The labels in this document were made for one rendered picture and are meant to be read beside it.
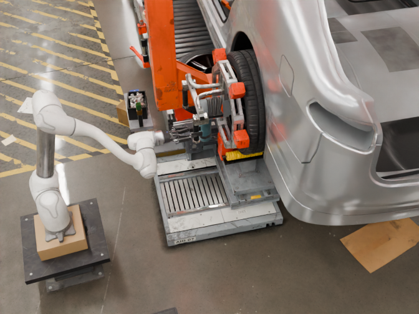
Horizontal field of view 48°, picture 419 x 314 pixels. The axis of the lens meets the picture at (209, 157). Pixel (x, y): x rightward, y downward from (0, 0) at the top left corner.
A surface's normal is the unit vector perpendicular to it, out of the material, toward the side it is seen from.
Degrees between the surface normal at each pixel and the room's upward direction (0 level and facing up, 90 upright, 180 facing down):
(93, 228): 0
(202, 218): 0
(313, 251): 0
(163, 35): 90
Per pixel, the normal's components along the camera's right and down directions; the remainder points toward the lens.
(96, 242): 0.00, -0.70
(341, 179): -0.29, 0.68
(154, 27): 0.23, 0.70
